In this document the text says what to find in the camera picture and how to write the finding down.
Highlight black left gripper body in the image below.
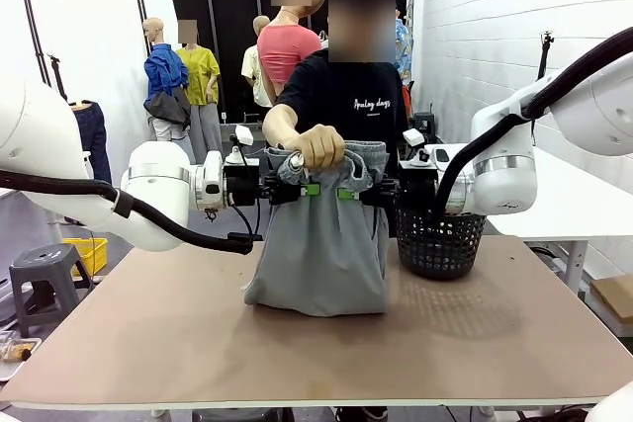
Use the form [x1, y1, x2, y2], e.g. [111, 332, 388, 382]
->
[223, 160, 296, 207]

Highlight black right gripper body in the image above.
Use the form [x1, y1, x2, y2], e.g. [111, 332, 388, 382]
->
[378, 167, 440, 209]

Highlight grey shorts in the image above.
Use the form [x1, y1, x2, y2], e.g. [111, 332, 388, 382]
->
[240, 140, 392, 317]

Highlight person's right hand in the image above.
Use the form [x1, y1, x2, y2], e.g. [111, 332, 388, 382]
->
[285, 124, 347, 170]

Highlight black equipment box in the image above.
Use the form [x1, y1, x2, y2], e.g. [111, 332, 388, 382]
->
[411, 112, 439, 146]

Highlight dark grey perforated basket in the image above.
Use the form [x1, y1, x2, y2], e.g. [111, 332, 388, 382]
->
[394, 204, 489, 281]

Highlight person in black t-shirt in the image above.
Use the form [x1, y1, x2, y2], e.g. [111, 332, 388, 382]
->
[274, 0, 411, 422]

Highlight mannequin in cream shirt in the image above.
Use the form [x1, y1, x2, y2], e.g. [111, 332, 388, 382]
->
[240, 15, 276, 110]

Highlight mannequin in yellow shirt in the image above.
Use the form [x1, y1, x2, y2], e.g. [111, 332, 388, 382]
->
[176, 19, 224, 156]

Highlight mannequin in blue shirt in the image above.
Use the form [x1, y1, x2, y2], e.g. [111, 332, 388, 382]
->
[141, 16, 192, 146]

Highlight mannequin in pink top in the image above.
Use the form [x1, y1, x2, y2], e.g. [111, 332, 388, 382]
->
[256, 0, 327, 107]

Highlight mannequin in floral shirt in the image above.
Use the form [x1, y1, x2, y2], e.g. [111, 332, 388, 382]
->
[395, 6, 415, 87]

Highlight white side table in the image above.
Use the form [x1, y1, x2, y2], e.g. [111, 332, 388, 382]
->
[487, 144, 633, 297]

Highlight mannequin in blue jeans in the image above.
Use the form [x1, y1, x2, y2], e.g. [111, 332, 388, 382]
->
[68, 99, 114, 186]

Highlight yellow plastic crate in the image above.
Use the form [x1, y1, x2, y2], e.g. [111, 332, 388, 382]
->
[62, 237, 109, 278]

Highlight person in black shirt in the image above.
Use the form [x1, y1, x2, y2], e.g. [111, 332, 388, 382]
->
[169, 0, 415, 146]

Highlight black tripod with head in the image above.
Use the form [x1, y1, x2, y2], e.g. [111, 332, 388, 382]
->
[536, 30, 556, 82]

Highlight narrow white backdrop screen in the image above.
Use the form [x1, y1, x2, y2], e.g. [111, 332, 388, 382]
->
[134, 0, 175, 97]

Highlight grey plastic stool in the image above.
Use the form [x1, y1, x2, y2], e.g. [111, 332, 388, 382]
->
[8, 243, 93, 339]

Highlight black light stand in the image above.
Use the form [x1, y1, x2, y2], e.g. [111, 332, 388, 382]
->
[46, 53, 69, 103]

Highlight wide white backdrop screen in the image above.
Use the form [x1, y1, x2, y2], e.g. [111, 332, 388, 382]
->
[0, 0, 142, 146]

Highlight brown cardboard box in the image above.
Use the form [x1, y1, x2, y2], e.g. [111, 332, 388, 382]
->
[590, 273, 633, 339]

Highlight white tray with scraps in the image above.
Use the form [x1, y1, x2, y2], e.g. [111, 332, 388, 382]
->
[0, 336, 44, 383]

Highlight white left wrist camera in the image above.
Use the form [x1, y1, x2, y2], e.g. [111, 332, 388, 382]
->
[226, 124, 261, 166]

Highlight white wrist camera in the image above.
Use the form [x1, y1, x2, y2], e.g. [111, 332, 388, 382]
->
[402, 127, 429, 164]
[226, 124, 261, 166]

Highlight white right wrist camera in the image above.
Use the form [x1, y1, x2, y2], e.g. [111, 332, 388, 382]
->
[402, 127, 429, 164]

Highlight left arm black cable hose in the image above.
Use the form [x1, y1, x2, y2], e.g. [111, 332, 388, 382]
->
[0, 168, 263, 256]

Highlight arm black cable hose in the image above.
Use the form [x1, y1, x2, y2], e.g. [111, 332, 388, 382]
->
[0, 168, 263, 256]
[432, 25, 633, 218]

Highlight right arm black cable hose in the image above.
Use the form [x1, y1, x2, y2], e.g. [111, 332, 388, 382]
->
[432, 25, 633, 218]

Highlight black floor cables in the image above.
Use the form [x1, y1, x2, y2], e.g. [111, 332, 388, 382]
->
[543, 404, 594, 422]

